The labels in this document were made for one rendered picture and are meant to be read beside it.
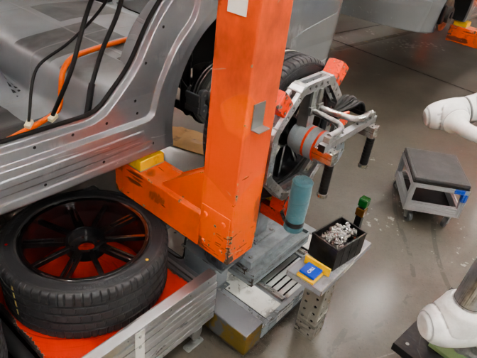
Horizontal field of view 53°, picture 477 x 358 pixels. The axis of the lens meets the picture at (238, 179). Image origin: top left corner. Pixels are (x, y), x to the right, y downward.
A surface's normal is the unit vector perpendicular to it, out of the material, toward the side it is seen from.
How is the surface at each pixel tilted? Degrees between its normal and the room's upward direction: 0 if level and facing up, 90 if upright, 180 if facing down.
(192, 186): 90
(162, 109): 90
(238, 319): 0
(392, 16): 107
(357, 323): 0
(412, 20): 102
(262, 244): 0
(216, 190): 90
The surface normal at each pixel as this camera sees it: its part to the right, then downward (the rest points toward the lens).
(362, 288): 0.11, -0.83
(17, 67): -0.62, 0.21
